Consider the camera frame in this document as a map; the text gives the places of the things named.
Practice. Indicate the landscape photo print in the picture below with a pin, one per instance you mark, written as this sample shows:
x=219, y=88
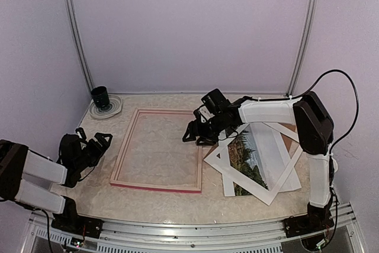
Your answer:
x=266, y=172

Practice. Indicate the pink wooden picture frame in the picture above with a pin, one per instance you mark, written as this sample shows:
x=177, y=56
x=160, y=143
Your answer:
x=127, y=152

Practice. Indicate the grey spiral ceramic plate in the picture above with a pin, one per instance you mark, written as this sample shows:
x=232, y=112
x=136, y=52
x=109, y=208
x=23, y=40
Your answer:
x=114, y=108

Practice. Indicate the dark green speckled cup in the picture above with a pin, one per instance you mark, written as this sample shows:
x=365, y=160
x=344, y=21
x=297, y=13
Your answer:
x=100, y=97

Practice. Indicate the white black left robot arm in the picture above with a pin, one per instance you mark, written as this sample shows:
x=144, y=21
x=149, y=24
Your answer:
x=22, y=168

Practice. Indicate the white mat board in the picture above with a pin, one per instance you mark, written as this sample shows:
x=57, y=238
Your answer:
x=235, y=184

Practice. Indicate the aluminium front rail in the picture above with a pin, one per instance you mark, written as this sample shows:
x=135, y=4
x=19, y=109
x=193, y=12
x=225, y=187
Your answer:
x=258, y=236

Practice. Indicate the brown cardboard backing board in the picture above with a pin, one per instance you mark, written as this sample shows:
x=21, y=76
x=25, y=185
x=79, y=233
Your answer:
x=267, y=136

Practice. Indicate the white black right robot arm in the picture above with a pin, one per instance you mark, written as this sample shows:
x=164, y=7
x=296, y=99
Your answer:
x=315, y=133

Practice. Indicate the aluminium corner post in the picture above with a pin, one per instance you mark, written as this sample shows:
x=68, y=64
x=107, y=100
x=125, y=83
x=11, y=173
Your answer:
x=306, y=32
x=70, y=7

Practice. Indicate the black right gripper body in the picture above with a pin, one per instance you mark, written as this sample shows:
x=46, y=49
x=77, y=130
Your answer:
x=214, y=127

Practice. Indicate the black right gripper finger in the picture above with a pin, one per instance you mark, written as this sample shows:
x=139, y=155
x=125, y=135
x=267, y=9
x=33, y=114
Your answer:
x=206, y=141
x=191, y=132

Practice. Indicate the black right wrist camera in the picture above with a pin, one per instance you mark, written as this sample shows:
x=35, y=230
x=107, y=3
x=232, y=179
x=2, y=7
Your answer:
x=213, y=103

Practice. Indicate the left aluminium corner post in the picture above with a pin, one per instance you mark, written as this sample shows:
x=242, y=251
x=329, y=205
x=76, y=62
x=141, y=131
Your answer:
x=70, y=7

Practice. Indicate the right aluminium corner post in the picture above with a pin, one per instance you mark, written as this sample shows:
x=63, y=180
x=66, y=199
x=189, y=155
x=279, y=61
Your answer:
x=306, y=32

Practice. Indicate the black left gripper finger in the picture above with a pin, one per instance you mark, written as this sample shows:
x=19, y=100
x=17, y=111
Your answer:
x=106, y=140
x=95, y=144

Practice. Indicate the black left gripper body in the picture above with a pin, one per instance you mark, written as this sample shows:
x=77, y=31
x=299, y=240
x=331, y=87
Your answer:
x=83, y=161

